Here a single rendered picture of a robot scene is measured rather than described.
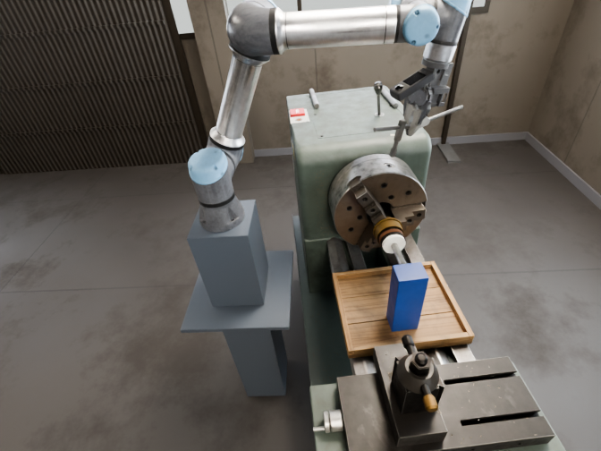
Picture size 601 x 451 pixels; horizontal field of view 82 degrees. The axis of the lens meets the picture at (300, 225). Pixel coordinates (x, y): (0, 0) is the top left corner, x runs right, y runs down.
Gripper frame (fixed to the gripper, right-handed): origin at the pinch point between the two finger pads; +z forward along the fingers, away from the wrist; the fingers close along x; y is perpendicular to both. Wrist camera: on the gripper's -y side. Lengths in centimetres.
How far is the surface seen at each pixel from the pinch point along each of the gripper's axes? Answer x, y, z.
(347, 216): -0.1, -15.4, 28.3
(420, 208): -11.5, 4.0, 21.6
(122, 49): 306, -57, 49
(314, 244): 16, -15, 54
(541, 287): -17, 139, 110
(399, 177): -5.1, -3.0, 12.4
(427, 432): -61, -35, 34
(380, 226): -12.2, -12.1, 24.1
